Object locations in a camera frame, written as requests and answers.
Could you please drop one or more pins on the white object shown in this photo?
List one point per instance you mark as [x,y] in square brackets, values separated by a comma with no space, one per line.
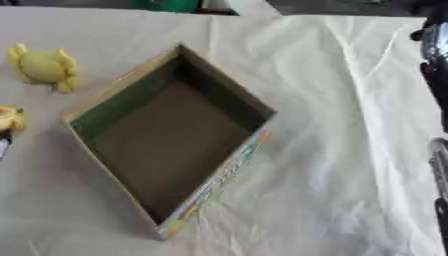
[248,6]

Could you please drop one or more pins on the yellow soft toy turtle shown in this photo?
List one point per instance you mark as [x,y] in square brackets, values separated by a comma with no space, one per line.
[44,66]

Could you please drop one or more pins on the yellow orange soft toy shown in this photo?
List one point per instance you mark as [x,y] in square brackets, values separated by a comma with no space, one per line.
[10,118]

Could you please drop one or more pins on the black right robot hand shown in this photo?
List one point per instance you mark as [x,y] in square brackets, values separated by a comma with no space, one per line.
[436,80]

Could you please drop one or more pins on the open cardboard box green inside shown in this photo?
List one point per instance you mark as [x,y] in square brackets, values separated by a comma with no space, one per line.
[169,140]

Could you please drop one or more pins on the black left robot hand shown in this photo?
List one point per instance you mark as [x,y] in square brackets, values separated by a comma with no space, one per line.
[3,143]

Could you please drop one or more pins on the green container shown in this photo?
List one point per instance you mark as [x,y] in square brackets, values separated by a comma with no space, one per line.
[166,5]

